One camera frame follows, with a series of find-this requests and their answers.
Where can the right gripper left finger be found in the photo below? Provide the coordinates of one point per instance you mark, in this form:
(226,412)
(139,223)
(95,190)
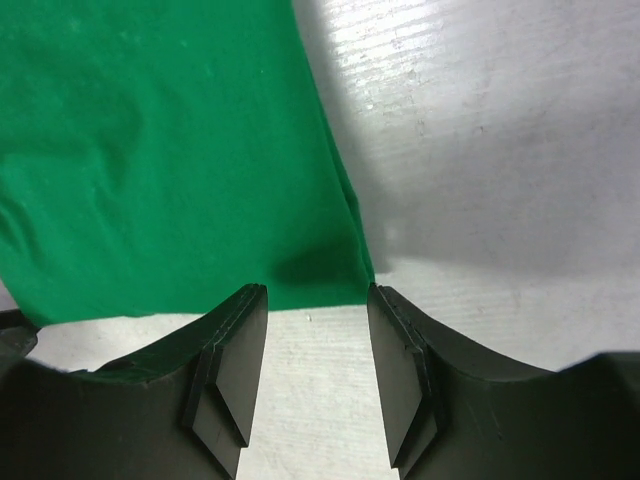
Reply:
(181,407)

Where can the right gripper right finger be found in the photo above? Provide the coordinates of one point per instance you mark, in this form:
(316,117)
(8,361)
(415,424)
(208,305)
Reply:
(455,409)

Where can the green t shirt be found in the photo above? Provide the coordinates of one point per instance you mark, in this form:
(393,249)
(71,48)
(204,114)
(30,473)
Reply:
(155,157)

